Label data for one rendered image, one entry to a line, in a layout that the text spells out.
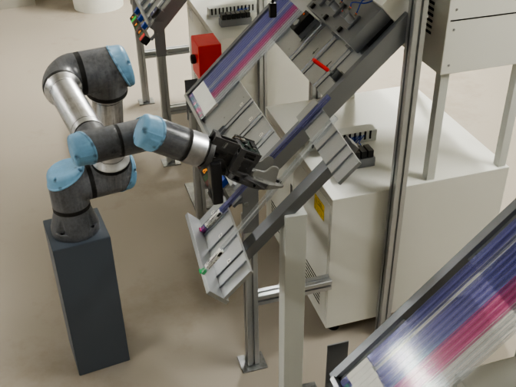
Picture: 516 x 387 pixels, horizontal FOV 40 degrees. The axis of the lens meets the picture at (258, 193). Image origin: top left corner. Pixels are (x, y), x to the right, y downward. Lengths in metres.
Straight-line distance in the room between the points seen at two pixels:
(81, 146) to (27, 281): 1.56
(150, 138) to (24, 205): 2.09
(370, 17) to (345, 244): 0.76
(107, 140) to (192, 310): 1.33
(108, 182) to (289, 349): 0.74
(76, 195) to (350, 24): 0.95
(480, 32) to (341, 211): 0.69
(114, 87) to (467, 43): 1.03
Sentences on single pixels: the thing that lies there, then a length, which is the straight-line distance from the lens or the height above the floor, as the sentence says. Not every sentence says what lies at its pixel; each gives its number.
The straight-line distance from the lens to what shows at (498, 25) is 2.27.
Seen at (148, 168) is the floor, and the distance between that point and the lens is 3.67.
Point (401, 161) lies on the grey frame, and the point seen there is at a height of 0.75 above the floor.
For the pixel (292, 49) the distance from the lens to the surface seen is 2.39.
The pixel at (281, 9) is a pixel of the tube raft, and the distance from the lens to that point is 2.59.
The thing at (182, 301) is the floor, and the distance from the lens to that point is 2.84.
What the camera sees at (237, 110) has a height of 0.81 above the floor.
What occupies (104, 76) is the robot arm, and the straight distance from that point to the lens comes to 1.93.
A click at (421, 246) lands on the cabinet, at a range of 2.56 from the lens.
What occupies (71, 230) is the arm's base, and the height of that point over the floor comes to 0.59.
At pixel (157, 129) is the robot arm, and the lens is 1.50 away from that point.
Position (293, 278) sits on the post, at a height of 0.62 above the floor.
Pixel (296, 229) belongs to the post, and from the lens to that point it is 1.86.
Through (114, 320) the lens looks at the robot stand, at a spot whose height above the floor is 0.20.
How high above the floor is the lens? 1.89
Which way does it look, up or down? 34 degrees down
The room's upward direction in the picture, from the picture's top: 1 degrees counter-clockwise
